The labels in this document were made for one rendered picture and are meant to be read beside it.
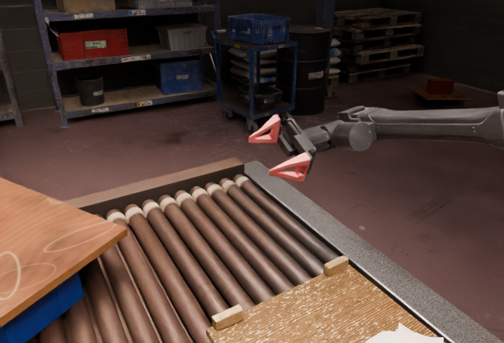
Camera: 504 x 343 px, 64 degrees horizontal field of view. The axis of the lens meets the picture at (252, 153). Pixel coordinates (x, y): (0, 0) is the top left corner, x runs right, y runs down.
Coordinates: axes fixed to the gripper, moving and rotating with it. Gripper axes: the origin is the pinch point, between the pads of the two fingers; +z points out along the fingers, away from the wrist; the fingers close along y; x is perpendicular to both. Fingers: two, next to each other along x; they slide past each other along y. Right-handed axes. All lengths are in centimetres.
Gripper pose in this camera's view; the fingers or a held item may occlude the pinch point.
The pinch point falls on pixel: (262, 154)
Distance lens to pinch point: 81.6
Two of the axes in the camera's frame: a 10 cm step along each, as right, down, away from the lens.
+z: -9.0, 2.5, -3.6
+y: 4.3, 6.8, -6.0
